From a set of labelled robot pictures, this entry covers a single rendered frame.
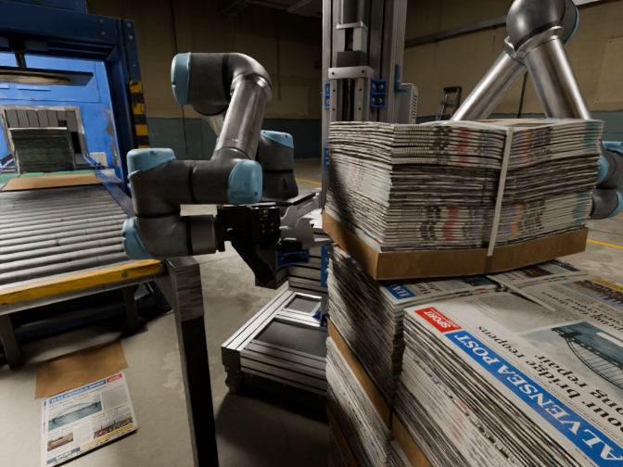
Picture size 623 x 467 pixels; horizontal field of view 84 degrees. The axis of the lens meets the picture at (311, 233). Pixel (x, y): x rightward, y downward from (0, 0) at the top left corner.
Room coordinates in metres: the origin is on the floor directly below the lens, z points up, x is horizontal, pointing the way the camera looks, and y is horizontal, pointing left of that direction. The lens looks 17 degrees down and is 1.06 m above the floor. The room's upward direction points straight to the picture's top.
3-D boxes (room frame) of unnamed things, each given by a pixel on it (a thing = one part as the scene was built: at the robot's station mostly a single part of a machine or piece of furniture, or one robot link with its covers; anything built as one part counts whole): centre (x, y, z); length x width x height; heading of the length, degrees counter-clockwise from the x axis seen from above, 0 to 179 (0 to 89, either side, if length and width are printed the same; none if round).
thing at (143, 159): (0.60, 0.25, 0.97); 0.11 x 0.08 x 0.11; 89
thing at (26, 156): (2.34, 1.75, 0.93); 0.38 x 0.30 x 0.26; 35
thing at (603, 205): (0.87, -0.72, 0.88); 0.11 x 0.08 x 0.09; 105
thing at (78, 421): (1.08, 0.85, 0.01); 0.37 x 0.28 x 0.01; 35
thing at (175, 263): (1.19, 0.63, 0.74); 1.34 x 0.05 x 0.12; 35
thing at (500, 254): (0.65, -0.25, 0.86); 0.28 x 0.06 x 0.04; 15
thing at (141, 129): (1.83, 0.86, 1.05); 0.05 x 0.05 x 0.45; 35
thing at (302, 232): (0.62, 0.01, 0.87); 0.09 x 0.03 x 0.06; 79
